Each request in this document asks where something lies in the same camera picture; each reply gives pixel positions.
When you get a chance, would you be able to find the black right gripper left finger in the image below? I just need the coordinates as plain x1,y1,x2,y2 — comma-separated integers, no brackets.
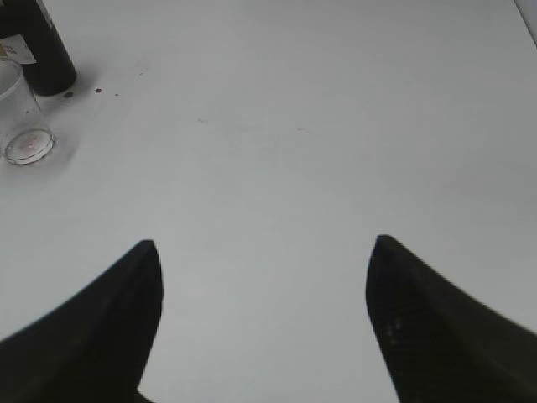
1,240,163,402

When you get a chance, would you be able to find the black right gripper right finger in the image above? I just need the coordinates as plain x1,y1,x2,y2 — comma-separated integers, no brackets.
365,235,536,402

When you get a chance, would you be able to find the transparent plastic cup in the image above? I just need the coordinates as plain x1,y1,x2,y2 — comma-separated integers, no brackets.
1,57,55,165

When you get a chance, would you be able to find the dark red wine bottle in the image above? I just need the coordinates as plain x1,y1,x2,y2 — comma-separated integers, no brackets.
1,0,76,97

